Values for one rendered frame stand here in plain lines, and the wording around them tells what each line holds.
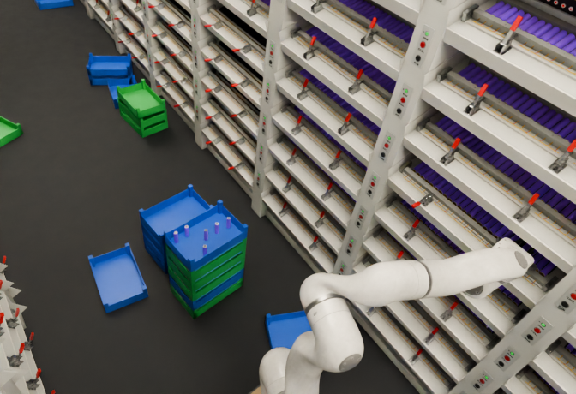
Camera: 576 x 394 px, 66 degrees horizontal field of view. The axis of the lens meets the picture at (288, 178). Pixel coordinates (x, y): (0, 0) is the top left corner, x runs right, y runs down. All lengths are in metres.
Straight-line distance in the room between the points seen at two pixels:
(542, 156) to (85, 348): 1.93
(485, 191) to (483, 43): 0.43
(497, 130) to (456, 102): 0.14
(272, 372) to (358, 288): 0.49
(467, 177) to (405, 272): 0.51
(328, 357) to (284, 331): 1.20
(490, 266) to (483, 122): 0.41
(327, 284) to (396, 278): 0.16
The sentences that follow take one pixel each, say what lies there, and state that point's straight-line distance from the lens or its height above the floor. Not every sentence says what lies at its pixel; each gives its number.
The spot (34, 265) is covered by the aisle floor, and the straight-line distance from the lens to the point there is 2.58.
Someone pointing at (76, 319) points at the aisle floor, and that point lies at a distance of 2.35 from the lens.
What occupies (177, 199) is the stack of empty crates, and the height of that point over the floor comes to 0.25.
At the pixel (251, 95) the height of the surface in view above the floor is 0.74.
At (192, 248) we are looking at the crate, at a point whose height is 0.40.
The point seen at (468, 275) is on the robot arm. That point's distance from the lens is 1.16.
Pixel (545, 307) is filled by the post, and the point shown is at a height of 0.95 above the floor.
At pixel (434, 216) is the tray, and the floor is 0.93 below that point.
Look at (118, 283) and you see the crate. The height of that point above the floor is 0.00.
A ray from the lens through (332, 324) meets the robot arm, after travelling 1.04.
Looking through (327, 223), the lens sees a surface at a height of 0.39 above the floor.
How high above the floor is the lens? 1.99
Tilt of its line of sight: 44 degrees down
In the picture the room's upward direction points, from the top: 10 degrees clockwise
